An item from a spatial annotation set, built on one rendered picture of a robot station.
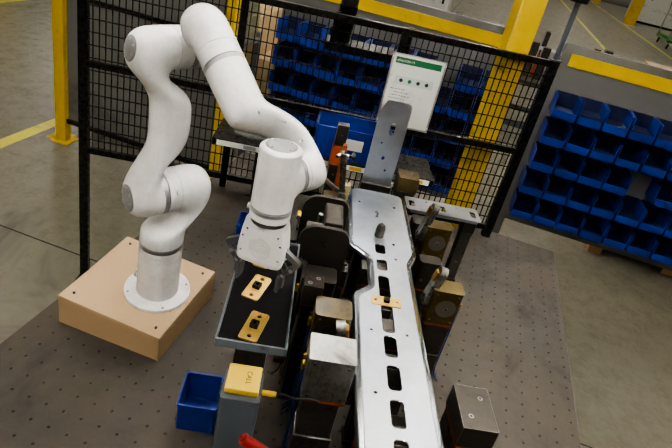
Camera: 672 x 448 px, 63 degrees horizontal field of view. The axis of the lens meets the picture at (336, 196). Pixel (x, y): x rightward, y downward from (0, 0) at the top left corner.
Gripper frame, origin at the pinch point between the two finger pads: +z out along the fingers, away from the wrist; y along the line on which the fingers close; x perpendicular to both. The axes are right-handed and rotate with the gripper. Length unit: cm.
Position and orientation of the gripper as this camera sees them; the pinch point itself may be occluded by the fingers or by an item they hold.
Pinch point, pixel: (258, 278)
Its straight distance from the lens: 120.6
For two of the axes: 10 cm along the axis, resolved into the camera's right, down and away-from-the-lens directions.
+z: -2.1, 8.6, 4.6
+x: 2.8, -4.0, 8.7
